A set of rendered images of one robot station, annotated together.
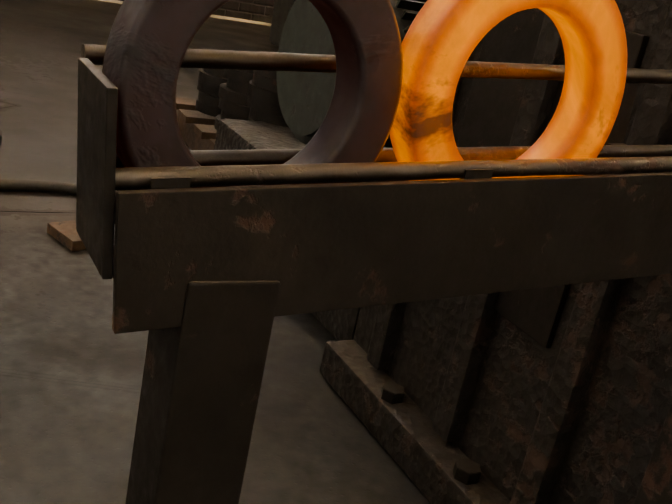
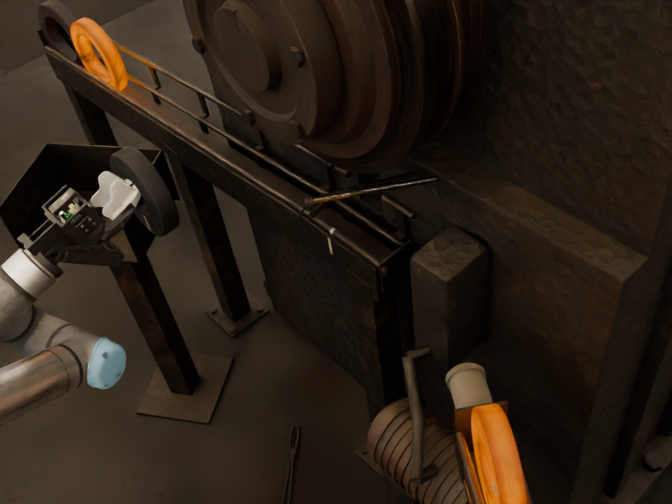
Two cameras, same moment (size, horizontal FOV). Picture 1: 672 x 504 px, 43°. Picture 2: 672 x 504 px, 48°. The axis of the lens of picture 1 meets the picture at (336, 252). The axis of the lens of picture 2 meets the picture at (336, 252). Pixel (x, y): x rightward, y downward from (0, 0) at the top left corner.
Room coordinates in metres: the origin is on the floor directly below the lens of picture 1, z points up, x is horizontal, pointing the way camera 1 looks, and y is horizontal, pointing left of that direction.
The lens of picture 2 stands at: (0.97, -1.81, 1.63)
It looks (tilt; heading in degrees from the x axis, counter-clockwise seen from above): 46 degrees down; 86
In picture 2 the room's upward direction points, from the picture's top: 9 degrees counter-clockwise
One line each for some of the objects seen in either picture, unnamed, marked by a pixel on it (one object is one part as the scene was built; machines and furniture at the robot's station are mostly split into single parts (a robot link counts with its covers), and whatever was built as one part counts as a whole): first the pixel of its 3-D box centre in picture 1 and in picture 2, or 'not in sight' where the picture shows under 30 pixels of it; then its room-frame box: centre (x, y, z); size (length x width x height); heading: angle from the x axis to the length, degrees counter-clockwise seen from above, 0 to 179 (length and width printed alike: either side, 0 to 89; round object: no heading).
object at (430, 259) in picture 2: not in sight; (451, 300); (1.20, -1.06, 0.68); 0.11 x 0.08 x 0.24; 31
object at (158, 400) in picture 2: not in sight; (137, 297); (0.59, -0.60, 0.36); 0.26 x 0.20 x 0.72; 156
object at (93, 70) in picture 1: (95, 166); (57, 43); (0.46, 0.14, 0.62); 0.07 x 0.01 x 0.11; 31
